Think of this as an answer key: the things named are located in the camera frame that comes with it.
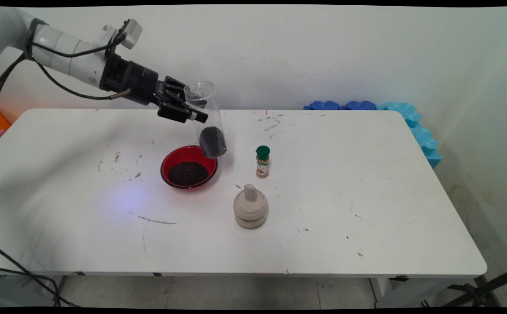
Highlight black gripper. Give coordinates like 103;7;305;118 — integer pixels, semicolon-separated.
100;54;209;124

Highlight clear plastic jar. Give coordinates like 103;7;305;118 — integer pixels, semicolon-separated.
184;81;228;158

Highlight black seeds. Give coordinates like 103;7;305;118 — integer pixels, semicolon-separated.
168;162;210;186
199;126;228;158

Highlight red bowl black rim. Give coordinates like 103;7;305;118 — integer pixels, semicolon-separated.
160;145;218;189

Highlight spice bottle green cap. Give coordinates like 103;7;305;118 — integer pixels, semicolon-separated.
255;145;271;178

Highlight white table leg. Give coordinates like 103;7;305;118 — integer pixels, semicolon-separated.
40;275;68;306

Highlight light blue foam mat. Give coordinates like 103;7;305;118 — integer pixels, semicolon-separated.
378;102;442;169

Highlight black tripod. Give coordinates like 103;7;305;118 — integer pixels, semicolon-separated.
441;265;507;308

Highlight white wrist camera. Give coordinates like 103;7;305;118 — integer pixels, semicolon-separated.
102;19;143;49

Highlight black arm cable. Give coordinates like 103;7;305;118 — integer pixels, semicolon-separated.
0;31;131;109

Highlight beige round grinder with handle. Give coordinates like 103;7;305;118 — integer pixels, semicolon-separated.
233;184;269;229

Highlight black floor cable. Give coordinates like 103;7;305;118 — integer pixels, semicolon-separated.
0;240;79;307

